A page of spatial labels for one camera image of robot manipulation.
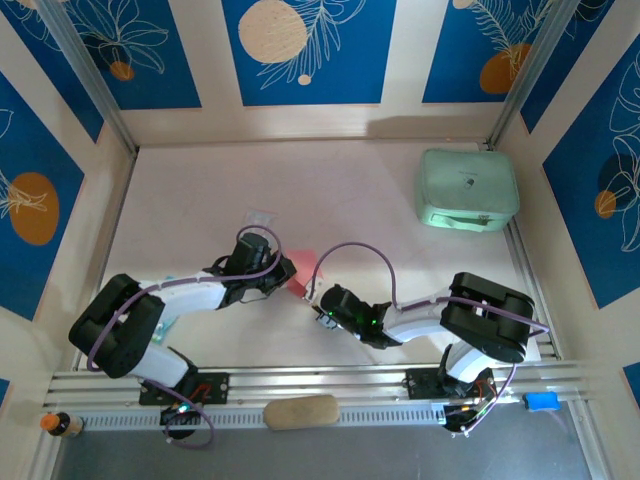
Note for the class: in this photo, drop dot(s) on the pink cloth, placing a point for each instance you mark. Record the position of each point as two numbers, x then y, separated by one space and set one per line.
305 262

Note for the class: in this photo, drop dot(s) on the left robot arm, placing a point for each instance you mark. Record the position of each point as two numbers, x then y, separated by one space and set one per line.
185 297

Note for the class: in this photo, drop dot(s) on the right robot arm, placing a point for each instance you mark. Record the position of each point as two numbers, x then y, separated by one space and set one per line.
415 322

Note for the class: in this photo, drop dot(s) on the small clear plastic bag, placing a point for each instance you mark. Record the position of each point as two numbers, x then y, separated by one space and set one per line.
257 217

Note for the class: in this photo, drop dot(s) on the pale table mat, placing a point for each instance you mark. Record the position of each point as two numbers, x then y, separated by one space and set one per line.
200 190

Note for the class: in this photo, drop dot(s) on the tan oval pad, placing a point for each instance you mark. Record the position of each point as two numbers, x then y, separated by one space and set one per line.
301 412

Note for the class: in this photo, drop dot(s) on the teal plastic packet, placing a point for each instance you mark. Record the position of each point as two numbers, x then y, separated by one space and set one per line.
167 330

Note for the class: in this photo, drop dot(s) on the black controller board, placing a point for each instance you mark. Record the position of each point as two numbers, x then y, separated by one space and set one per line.
462 419
180 414

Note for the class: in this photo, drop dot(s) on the mint green zip pouch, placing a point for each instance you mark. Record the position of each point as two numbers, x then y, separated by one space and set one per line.
465 185

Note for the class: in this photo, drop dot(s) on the small blue box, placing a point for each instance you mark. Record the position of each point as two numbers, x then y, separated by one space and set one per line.
541 402

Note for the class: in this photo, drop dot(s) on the small bottle orange cap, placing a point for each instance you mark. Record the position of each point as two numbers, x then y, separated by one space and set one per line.
62 425

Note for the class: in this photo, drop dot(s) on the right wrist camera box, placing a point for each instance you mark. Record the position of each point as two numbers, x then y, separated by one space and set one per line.
315 291

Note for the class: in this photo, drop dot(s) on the aluminium mounting rail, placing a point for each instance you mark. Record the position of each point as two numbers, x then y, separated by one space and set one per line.
325 382

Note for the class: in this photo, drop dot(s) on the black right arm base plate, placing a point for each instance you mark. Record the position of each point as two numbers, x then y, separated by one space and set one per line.
420 382

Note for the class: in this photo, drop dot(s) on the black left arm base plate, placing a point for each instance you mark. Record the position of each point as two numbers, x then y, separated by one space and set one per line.
220 387

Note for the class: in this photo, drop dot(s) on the aluminium frame post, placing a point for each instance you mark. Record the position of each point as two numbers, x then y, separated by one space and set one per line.
525 75
90 75

